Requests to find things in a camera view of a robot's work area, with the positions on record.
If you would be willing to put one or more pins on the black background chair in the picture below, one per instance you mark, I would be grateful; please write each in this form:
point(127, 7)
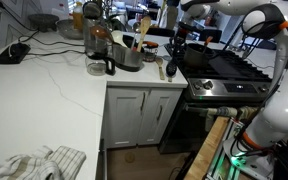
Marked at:
point(160, 32)

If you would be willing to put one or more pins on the white plastic spoon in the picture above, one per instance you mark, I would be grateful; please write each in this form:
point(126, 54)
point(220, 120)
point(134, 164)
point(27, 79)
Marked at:
point(119, 38)

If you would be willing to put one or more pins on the beige hanging oven towel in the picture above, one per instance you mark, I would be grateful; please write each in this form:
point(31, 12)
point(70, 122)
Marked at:
point(250, 111)

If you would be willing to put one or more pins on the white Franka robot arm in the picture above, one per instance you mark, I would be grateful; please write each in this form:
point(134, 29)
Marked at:
point(284, 106)

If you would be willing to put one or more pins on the copper brown ladle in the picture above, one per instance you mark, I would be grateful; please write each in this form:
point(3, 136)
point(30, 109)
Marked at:
point(100, 32)

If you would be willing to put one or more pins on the aluminium cart frame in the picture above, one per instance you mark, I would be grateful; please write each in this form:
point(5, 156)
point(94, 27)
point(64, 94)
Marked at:
point(222, 163)

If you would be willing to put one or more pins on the small wooden spoon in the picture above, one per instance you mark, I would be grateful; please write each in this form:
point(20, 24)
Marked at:
point(170, 79)
point(159, 66)

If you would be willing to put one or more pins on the glass jar orange lid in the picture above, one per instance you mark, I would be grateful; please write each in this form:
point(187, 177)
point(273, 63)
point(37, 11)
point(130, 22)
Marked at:
point(150, 50)

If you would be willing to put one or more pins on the black cooking pot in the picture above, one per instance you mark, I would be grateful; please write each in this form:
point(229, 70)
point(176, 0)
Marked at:
point(197, 56)

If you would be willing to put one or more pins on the striped dish towel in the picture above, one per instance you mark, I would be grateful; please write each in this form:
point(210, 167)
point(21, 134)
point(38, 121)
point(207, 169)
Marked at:
point(40, 163)

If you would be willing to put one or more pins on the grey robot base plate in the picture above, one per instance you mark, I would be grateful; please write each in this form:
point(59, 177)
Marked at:
point(250, 165)

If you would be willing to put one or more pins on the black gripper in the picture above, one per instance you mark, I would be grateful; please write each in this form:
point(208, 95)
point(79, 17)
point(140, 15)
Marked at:
point(180, 38)

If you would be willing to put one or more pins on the narrow white cabinet door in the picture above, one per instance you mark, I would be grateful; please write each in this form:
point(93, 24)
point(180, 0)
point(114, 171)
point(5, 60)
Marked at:
point(159, 126)

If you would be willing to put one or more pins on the glass coffee carafe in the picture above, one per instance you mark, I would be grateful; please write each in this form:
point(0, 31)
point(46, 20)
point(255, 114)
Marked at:
point(97, 53)

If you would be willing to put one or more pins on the orange juice bottle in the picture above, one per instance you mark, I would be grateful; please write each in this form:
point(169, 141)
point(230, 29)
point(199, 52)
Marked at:
point(78, 16)

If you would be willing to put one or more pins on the large wooden spoon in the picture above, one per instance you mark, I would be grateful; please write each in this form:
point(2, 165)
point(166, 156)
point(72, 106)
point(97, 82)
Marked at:
point(144, 26)

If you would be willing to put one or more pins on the orange tipped black utensil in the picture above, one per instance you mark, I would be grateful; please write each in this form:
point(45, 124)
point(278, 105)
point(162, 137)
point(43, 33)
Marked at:
point(208, 40)

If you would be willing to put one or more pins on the wooden board table edge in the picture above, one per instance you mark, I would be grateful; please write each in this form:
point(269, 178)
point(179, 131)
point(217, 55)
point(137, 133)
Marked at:
point(207, 150)

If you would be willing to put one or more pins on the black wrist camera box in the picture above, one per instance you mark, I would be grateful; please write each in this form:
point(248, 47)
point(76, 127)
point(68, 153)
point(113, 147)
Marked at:
point(185, 26)

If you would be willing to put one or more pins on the flat black electronic device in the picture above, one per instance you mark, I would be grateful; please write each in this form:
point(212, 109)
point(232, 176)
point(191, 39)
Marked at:
point(12, 53)

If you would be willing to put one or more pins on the grey hanging oven towel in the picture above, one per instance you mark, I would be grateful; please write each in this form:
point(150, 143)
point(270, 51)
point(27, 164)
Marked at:
point(222, 111)

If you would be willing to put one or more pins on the steel utensil tray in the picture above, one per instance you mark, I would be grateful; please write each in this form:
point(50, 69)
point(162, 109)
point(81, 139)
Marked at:
point(127, 58)

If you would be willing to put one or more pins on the black round skimmer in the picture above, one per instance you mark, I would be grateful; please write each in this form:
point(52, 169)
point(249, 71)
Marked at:
point(92, 10)

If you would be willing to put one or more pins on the stainless gas range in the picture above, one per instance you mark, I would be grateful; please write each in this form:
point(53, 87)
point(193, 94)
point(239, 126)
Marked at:
point(217, 87)

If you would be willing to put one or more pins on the wide white cabinet door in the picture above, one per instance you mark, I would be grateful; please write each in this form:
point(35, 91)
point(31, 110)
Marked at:
point(124, 116)

